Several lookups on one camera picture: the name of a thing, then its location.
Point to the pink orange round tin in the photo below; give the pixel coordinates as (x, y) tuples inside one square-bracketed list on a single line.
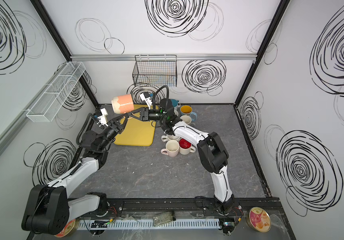
[(259, 220)]

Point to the black wire wall basket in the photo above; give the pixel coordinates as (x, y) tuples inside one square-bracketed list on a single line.
[(156, 70)]

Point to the teal lidded white mug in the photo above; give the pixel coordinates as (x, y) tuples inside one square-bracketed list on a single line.
[(175, 103)]

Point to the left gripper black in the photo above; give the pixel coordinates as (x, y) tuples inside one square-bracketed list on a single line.
[(112, 126)]

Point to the beige speckled mug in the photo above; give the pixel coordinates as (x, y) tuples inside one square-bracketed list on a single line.
[(166, 138)]

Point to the white wire wall shelf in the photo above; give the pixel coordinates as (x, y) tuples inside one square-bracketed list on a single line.
[(56, 93)]

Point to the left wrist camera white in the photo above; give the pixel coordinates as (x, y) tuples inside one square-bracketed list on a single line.
[(103, 118)]

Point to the blue butterfly mug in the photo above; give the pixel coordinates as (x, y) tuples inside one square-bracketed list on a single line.
[(187, 110)]

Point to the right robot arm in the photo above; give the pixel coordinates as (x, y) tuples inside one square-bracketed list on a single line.
[(212, 152)]

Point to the pink mug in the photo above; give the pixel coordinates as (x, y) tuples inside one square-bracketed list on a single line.
[(171, 149)]

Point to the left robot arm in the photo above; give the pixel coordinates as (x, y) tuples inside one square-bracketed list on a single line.
[(49, 208)]

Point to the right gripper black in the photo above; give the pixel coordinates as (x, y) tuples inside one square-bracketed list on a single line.
[(145, 114)]

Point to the white slotted cable duct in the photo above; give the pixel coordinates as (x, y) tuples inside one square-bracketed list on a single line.
[(179, 224)]

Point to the red round tin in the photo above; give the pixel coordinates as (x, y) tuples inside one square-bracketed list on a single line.
[(69, 229)]

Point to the clear plastic packet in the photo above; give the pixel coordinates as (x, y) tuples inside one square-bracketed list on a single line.
[(164, 218)]

